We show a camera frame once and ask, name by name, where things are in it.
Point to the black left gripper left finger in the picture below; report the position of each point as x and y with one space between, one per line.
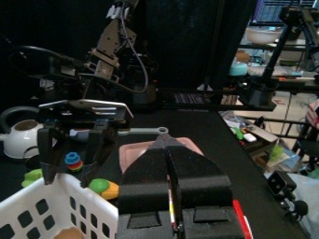
144 183

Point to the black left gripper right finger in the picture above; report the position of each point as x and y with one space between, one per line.
200 183

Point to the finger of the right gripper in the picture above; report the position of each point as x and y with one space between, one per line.
47 155
100 149

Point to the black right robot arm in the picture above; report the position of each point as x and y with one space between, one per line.
110 40

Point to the person hand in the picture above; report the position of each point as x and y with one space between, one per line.
314 115

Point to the lime green toy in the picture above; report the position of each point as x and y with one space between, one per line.
31 177

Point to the pink tray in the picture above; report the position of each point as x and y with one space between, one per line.
136 149

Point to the green and yellow toy corn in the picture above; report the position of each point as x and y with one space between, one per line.
104 188

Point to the grey toy wrench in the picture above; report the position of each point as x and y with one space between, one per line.
141 131

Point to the white paper tag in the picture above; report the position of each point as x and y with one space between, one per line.
47 84

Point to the red and white strip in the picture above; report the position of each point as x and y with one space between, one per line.
241 217

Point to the white plastic basket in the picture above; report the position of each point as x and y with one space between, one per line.
42 211

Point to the box of toys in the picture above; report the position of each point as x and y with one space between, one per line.
253 133

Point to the teal round container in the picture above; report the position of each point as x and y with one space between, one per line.
238 69

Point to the white bowl on shelf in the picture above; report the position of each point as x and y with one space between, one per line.
262 35

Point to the computer monitor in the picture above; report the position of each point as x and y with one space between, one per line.
270 11

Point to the black camera device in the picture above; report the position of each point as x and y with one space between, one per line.
282 185

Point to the black camera stand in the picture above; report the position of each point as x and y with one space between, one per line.
260 93

